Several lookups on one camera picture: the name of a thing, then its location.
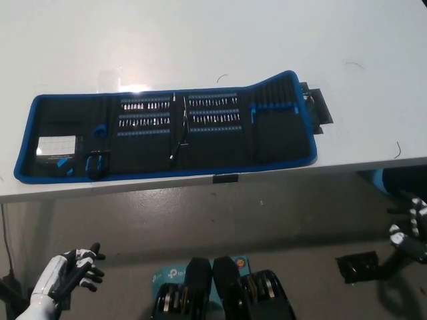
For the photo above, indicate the white grid card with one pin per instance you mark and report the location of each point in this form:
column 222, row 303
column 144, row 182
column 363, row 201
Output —
column 55, row 145

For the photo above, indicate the silver tweezers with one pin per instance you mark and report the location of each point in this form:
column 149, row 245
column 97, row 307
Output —
column 185, row 120

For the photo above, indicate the black tape on table edge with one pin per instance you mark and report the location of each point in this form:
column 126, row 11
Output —
column 225, row 178

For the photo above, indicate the black blue-trimmed roll-up toolkit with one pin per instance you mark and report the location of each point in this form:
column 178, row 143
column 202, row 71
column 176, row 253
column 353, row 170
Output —
column 213, row 150

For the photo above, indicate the black flat pad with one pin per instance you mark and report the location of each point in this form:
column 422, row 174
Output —
column 323, row 106

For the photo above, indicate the teal tp-link box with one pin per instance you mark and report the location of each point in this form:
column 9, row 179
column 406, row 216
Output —
column 170, row 275

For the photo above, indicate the blue black looped tool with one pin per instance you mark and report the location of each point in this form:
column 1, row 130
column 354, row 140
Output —
column 96, row 166

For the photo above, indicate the short black tape strip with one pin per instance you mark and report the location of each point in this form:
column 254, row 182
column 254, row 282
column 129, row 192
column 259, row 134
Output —
column 319, row 130

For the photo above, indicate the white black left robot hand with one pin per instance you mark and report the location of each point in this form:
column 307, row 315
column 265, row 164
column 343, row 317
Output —
column 56, row 271

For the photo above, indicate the black power adapter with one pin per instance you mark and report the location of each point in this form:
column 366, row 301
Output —
column 10, row 286

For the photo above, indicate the blue and black fabric object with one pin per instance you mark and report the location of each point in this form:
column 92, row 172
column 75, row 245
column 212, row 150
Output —
column 375, row 181

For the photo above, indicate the black table leg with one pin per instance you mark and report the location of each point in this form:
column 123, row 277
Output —
column 390, row 263

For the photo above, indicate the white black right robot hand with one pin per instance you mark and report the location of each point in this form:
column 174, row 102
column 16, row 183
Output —
column 415, row 243

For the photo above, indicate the blue screwdriver bit holder strip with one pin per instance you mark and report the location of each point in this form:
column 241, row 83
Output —
column 143, row 133
column 145, row 101
column 215, row 129
column 213, row 114
column 145, row 117
column 213, row 99

